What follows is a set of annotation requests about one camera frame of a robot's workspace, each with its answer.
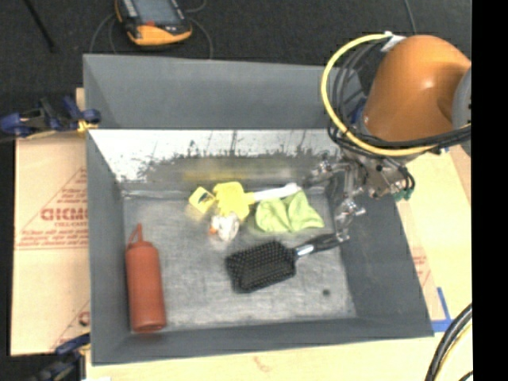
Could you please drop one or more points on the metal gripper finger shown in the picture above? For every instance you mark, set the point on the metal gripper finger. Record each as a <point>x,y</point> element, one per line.
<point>347,216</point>
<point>322,172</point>

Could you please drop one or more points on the green cloth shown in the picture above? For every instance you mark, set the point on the green cloth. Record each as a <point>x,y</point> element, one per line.
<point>285,214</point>

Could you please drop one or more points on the black hairbrush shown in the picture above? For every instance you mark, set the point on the black hairbrush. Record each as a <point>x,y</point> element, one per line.
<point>262,266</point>

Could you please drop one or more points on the white toy duck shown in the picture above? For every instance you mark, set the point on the white toy duck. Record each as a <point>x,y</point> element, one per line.
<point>225,226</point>

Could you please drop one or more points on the small yellow tag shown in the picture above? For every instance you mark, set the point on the small yellow tag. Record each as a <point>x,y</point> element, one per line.
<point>200,199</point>

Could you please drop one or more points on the grey metal bin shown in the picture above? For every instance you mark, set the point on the grey metal bin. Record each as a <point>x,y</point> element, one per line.
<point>206,97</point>

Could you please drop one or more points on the red squeeze bottle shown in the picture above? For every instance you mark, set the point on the red squeeze bottle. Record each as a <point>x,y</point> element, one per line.
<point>145,280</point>

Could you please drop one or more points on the brown cardboard board, red print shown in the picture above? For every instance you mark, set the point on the brown cardboard board, red print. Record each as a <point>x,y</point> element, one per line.
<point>47,252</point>

